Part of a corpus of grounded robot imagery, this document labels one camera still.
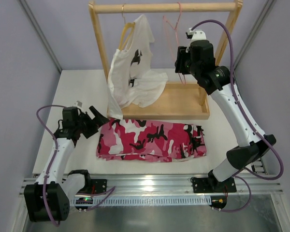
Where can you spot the aluminium frame rail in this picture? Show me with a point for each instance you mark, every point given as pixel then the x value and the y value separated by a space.
pixel 172 184

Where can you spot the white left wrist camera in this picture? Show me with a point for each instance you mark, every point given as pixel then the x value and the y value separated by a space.
pixel 78 104

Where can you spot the pink wire clothes hanger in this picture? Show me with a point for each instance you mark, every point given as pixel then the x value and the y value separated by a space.
pixel 171 33

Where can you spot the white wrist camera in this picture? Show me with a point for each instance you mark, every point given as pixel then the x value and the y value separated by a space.
pixel 195 35
pixel 78 104

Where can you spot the white printed t-shirt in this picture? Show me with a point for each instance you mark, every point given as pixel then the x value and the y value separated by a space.
pixel 131 79

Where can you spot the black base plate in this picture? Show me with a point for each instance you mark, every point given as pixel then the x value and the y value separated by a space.
pixel 209 185
pixel 98 186

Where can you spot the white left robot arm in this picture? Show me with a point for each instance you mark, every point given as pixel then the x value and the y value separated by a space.
pixel 50 196

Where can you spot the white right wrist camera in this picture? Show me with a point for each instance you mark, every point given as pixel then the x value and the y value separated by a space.
pixel 195 35

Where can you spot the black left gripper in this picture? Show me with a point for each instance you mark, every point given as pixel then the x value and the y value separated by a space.
pixel 88 124

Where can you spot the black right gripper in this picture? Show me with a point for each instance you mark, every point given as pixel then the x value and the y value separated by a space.
pixel 181 59

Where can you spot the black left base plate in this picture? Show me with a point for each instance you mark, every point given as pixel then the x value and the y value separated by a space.
pixel 98 186

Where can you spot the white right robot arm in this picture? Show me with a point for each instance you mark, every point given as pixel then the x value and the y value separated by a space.
pixel 252 141

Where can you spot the wooden clothes rack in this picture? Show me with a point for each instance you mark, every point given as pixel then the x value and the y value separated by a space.
pixel 178 101

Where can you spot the slotted cable duct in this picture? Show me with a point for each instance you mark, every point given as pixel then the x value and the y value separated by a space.
pixel 141 201

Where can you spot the yellow clothes hanger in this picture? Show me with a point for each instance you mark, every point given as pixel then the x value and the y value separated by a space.
pixel 127 31

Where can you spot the pink camouflage trousers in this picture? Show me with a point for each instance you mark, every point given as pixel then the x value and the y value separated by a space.
pixel 150 141

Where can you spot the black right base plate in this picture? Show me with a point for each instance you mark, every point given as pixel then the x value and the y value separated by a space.
pixel 209 185

